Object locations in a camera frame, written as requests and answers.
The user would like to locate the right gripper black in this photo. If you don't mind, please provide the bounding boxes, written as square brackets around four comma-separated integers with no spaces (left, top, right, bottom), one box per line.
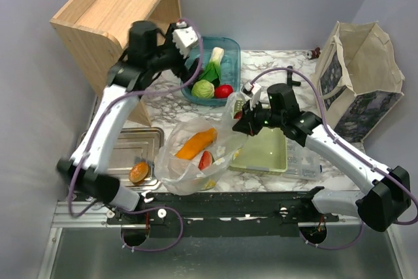
[233,98,284,137]

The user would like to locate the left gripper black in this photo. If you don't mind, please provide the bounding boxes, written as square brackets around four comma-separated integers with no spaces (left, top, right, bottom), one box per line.
[149,25,206,85]

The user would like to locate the dark red toy apple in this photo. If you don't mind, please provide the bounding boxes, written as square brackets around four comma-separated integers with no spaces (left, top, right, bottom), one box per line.
[233,111,243,120]

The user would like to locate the red toy pepper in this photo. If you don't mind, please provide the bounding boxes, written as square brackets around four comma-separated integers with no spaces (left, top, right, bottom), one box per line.
[214,84,234,99]

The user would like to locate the toy bok choy green white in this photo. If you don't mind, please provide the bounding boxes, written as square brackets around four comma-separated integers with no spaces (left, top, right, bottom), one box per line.
[199,47,225,88]

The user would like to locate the green toy cabbage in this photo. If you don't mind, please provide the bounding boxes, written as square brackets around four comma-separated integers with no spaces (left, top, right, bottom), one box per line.
[191,80,215,99]

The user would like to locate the toy watermelon slice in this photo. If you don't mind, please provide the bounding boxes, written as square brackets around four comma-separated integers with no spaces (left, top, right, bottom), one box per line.
[198,150,214,171]

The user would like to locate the clear plastic grocery bag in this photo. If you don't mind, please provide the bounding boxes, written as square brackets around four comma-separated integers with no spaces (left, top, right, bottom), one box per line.
[154,92,247,195]

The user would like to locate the orange toy carrot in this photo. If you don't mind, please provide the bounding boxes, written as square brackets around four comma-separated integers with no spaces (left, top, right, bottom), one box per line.
[175,128,217,160]

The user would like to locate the orange glazed bread bun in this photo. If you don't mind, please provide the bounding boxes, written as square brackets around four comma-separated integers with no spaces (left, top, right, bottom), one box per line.
[129,161,150,185]

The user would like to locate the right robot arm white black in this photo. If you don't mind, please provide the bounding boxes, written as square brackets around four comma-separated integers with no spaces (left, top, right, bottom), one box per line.
[233,84,411,232]

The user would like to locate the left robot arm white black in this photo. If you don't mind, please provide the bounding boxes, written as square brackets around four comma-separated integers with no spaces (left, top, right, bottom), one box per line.
[56,18,203,223]

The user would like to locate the light green plastic basket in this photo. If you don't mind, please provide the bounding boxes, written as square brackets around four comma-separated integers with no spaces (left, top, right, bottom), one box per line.
[222,92,287,175]

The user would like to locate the teal transparent plastic bin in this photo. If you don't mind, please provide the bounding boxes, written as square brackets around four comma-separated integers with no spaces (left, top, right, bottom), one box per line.
[181,37,241,107]

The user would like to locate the black T-shaped pipe fitting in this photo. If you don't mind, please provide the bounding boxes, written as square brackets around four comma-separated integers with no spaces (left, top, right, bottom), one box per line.
[287,65,301,88]

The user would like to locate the clear plastic compartment box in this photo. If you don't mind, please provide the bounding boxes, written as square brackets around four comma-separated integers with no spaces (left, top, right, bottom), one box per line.
[283,139,322,181]

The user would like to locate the wooden shelf unit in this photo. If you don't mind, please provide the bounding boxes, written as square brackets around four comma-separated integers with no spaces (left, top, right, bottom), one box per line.
[50,0,181,114]

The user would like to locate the small red black connector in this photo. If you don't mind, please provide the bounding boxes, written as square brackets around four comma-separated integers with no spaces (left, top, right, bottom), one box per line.
[306,47,321,60]

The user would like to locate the metal baking tray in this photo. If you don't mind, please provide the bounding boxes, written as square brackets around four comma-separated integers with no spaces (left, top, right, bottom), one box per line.
[99,127,165,191]

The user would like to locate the canvas tote bag with print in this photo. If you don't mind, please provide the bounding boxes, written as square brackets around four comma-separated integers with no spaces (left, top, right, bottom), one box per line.
[312,22,404,142]

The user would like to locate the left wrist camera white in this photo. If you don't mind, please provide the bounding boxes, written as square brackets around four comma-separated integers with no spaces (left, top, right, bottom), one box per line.
[172,22,199,59]

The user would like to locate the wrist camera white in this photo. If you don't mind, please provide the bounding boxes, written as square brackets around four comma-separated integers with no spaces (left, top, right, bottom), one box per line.
[242,81,261,110]
[172,22,199,59]

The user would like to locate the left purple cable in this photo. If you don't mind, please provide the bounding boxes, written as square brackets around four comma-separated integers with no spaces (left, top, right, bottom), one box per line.
[67,17,205,254]

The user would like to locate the purple cable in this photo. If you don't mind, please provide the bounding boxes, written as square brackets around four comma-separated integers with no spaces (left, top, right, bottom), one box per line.
[67,17,205,254]
[251,67,418,250]

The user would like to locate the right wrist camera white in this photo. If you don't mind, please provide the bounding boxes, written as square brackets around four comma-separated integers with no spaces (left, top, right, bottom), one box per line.
[242,81,261,110]

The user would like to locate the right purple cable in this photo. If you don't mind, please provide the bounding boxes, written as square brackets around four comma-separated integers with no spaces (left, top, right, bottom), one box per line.
[251,67,418,250]

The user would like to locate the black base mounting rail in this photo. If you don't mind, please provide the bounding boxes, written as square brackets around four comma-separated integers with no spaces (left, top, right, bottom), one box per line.
[107,191,339,238]

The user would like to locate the aluminium frame rail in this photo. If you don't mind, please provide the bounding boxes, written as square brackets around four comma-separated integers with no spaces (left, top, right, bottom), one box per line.
[51,199,112,227]

